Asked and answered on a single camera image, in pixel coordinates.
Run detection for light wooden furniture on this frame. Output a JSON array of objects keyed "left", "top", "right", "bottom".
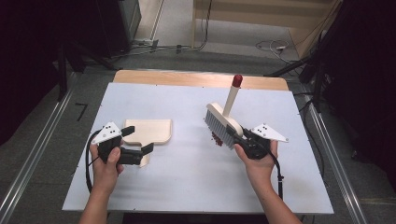
[{"left": 191, "top": 0, "right": 344, "bottom": 60}]

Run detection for pile of red beans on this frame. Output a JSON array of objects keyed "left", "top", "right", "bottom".
[{"left": 210, "top": 131, "right": 224, "bottom": 147}]

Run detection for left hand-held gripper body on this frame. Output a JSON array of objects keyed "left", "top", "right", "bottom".
[{"left": 91, "top": 121, "right": 145, "bottom": 166}]

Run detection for white board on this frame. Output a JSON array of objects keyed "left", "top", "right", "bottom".
[{"left": 61, "top": 82, "right": 334, "bottom": 216}]

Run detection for black metal stand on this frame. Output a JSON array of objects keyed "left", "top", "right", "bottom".
[
  {"left": 263, "top": 34, "right": 331, "bottom": 113},
  {"left": 55, "top": 40, "right": 122, "bottom": 102}
]

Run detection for metal floor rail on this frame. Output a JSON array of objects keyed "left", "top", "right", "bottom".
[
  {"left": 303, "top": 92, "right": 370, "bottom": 224},
  {"left": 0, "top": 71, "right": 78, "bottom": 224}
]

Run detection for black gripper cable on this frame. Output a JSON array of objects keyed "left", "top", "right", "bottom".
[
  {"left": 264, "top": 146, "right": 285, "bottom": 200},
  {"left": 85, "top": 129, "right": 104, "bottom": 194}
]

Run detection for black cabinet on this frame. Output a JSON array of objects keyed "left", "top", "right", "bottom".
[{"left": 92, "top": 0, "right": 143, "bottom": 59}]

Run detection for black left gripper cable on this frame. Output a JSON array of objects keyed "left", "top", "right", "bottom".
[{"left": 85, "top": 129, "right": 104, "bottom": 194}]

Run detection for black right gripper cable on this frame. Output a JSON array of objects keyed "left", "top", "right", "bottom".
[{"left": 264, "top": 146, "right": 285, "bottom": 200}]

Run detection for grey floor cables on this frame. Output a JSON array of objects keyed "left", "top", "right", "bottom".
[{"left": 111, "top": 38, "right": 195, "bottom": 60}]

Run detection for black floor cable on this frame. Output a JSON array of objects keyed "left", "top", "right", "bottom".
[{"left": 298, "top": 92, "right": 328, "bottom": 188}]

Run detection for cream plastic dustpan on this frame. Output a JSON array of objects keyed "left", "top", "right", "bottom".
[{"left": 123, "top": 119, "right": 173, "bottom": 168}]

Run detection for thin black cable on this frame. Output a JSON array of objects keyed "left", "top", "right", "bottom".
[{"left": 194, "top": 0, "right": 214, "bottom": 52}]

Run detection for person's left hand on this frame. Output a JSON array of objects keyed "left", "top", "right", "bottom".
[{"left": 89, "top": 141, "right": 125, "bottom": 195}]

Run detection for cream brush with red tip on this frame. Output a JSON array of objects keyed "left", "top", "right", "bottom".
[{"left": 204, "top": 74, "right": 245, "bottom": 150}]

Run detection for person's right hand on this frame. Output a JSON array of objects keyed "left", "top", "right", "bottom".
[{"left": 233, "top": 139, "right": 279, "bottom": 188}]

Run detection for white cable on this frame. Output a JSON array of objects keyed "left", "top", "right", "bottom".
[{"left": 255, "top": 39, "right": 300, "bottom": 64}]

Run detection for wooden table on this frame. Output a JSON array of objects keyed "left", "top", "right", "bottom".
[{"left": 112, "top": 69, "right": 290, "bottom": 91}]

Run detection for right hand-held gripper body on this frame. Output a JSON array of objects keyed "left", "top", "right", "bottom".
[{"left": 233, "top": 122, "right": 290, "bottom": 161}]

